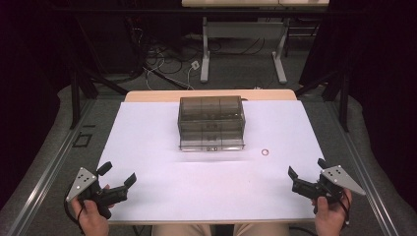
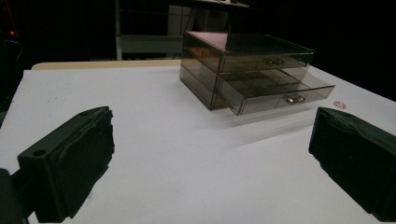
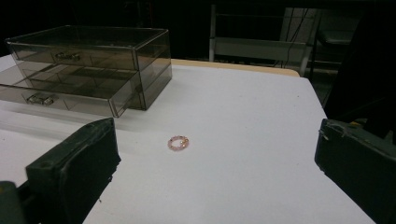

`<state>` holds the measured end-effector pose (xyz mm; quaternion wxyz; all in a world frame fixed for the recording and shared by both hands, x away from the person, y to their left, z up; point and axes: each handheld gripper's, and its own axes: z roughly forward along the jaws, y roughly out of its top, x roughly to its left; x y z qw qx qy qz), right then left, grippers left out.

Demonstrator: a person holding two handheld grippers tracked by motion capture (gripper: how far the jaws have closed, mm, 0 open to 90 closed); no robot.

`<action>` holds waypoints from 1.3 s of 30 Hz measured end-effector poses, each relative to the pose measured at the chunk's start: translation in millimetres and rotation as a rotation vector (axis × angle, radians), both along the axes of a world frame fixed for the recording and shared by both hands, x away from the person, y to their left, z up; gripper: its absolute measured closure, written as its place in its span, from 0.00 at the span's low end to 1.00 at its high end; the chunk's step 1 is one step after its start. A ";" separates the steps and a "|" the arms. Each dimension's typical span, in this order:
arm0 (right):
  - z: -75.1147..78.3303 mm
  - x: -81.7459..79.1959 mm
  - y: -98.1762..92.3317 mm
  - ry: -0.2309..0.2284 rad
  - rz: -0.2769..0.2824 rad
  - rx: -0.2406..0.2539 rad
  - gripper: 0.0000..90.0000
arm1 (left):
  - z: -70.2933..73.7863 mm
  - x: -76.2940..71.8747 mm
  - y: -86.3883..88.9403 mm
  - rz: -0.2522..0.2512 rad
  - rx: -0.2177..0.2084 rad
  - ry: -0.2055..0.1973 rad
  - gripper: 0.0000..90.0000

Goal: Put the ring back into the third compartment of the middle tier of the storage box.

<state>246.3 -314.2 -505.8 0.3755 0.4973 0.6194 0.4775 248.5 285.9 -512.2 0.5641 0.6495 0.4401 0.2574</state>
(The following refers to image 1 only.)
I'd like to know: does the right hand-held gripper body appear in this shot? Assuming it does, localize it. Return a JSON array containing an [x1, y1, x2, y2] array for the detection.
[[291, 164, 367, 206]]

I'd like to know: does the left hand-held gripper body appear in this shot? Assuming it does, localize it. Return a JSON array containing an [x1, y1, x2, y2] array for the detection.
[[65, 167, 129, 220]]

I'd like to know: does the clear grey drawer box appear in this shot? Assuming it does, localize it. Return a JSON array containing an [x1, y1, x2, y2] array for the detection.
[[177, 94, 247, 152]]

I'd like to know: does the person's left hand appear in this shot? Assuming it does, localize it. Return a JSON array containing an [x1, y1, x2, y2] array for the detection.
[[71, 197, 111, 236]]

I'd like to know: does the person's right hand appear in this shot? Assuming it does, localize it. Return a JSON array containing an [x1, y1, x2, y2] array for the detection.
[[311, 189, 353, 236]]

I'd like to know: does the white table sheet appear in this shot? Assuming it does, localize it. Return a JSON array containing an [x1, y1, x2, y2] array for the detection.
[[97, 99, 326, 224]]

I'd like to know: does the person's right leg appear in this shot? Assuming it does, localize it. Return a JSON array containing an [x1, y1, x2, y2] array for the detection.
[[233, 223, 291, 236]]

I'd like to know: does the person's leg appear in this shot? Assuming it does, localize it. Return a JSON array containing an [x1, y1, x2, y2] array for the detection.
[[233, 223, 291, 236], [150, 223, 212, 236]]

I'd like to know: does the black metal stand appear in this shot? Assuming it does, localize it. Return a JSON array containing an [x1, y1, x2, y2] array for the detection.
[[67, 13, 130, 131], [294, 70, 350, 133]]

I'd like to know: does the person's left leg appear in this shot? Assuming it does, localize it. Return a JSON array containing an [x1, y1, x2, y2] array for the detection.
[[150, 223, 212, 236]]

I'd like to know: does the dark curtain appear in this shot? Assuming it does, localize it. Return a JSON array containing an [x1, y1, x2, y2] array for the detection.
[[0, 0, 80, 210], [299, 0, 417, 210]]

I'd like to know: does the white desk with metal legs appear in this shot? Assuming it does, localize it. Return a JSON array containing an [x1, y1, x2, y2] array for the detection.
[[181, 0, 330, 85]]

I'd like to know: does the black metal crossbar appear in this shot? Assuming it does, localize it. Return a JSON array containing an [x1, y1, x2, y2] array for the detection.
[[55, 7, 328, 16]]

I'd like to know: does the aluminium floor rail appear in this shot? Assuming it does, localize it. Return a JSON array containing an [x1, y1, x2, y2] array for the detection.
[[6, 97, 99, 236], [326, 99, 401, 236]]

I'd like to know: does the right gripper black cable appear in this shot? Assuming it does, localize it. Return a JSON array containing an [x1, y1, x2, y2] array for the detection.
[[338, 190, 351, 229]]

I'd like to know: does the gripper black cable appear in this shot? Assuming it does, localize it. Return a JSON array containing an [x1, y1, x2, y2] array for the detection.
[[338, 190, 351, 229], [63, 200, 85, 236]]

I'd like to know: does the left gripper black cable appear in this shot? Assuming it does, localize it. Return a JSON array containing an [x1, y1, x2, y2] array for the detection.
[[63, 200, 85, 236]]

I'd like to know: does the white floor cable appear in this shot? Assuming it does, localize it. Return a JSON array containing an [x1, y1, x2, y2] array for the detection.
[[143, 57, 198, 91]]

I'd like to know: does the tangle of black floor cables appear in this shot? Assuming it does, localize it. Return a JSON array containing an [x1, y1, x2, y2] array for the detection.
[[131, 26, 205, 78]]

